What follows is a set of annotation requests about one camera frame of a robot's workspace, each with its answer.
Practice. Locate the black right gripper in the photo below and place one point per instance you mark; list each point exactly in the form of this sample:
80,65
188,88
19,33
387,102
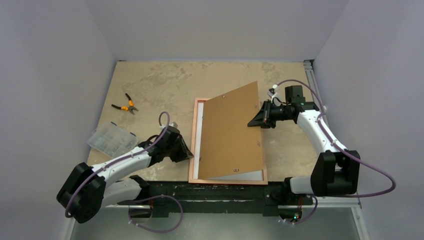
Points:
268,114

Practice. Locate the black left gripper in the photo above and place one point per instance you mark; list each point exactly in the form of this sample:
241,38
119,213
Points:
183,153

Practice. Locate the red wooden picture frame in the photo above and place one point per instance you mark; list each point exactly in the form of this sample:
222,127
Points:
258,177

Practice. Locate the brown cardboard backing board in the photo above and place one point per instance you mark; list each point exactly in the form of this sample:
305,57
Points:
245,97

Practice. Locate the landscape photo print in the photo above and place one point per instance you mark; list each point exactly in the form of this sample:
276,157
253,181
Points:
226,150

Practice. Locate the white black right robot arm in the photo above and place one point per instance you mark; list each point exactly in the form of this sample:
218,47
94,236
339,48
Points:
335,173

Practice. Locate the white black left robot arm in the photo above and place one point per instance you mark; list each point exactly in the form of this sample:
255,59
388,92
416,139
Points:
91,188

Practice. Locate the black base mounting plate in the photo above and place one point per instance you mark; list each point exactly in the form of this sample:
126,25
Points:
165,197

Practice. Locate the clear plastic parts box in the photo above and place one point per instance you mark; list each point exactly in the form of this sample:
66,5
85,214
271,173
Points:
112,140

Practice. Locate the aluminium rail right side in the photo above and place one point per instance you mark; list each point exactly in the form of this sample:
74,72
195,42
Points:
312,81

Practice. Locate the aluminium rail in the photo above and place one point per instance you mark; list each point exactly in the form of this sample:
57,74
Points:
337,201
312,81

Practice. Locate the aluminium front rail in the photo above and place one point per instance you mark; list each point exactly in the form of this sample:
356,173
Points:
337,201

